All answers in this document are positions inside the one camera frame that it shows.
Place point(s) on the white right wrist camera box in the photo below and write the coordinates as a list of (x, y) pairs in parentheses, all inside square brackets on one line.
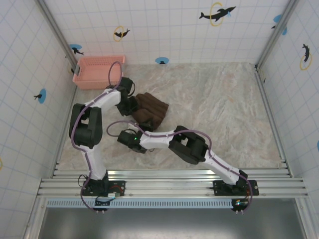
[(131, 127)]

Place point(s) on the pink plastic basket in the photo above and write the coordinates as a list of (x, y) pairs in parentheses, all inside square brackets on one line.
[(94, 72)]

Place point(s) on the aluminium side rail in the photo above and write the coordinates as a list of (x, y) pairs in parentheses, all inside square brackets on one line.
[(62, 149), (271, 119)]

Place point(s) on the brown long pants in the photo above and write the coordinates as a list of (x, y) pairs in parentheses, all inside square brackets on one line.
[(152, 109)]

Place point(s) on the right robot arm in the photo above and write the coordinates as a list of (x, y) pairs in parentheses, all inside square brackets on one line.
[(189, 147)]

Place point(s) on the aluminium frame post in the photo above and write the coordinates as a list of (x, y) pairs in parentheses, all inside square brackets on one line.
[(57, 32), (277, 35)]

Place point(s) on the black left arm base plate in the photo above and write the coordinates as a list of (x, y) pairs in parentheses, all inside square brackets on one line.
[(117, 186)]

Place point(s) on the aluminium mounting rail beam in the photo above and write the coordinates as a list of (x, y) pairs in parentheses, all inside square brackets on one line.
[(169, 184)]

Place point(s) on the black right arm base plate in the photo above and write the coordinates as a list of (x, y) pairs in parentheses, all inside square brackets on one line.
[(220, 188)]

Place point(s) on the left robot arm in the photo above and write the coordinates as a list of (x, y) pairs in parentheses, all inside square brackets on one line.
[(94, 164)]

